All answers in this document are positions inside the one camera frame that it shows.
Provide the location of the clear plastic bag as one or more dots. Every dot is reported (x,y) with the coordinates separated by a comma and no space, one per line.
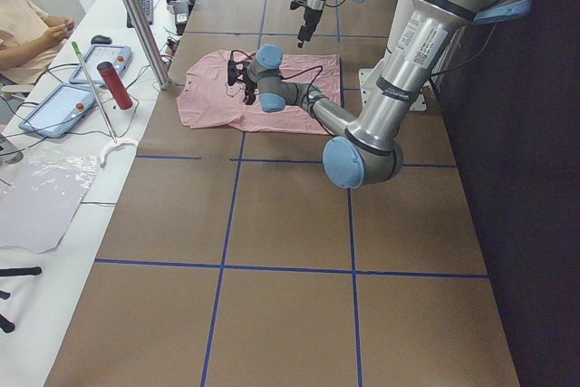
(41,201)

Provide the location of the black computer mouse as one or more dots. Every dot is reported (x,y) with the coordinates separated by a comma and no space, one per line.
(101,39)

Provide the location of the blue teach pendant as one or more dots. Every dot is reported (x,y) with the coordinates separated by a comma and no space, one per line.
(118,55)
(59,111)

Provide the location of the red cylindrical bottle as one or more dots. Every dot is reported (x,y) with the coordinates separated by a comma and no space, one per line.
(114,84)

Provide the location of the green tipped metal rod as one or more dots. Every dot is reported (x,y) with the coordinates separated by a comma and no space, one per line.
(93,87)

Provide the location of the white plastic hanger hook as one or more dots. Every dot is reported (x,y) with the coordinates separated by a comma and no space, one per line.
(114,144)

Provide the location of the far blue teach pendant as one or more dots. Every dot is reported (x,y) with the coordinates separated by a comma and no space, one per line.
(118,55)

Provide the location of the seated person beige shirt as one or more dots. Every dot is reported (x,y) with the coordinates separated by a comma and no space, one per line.
(30,40)

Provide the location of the near blue teach pendant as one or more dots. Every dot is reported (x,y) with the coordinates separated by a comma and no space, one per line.
(59,111)

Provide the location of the pink Snoopy t-shirt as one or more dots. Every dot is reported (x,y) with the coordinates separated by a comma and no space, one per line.
(207,102)

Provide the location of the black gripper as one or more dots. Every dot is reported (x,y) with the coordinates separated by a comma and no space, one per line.
(250,86)
(308,18)

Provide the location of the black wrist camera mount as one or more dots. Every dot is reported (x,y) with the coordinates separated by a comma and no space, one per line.
(296,4)
(236,70)

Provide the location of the aluminium frame post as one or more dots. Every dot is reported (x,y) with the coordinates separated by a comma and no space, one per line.
(148,43)

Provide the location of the black keyboard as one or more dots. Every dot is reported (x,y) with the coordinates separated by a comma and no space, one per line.
(147,8)

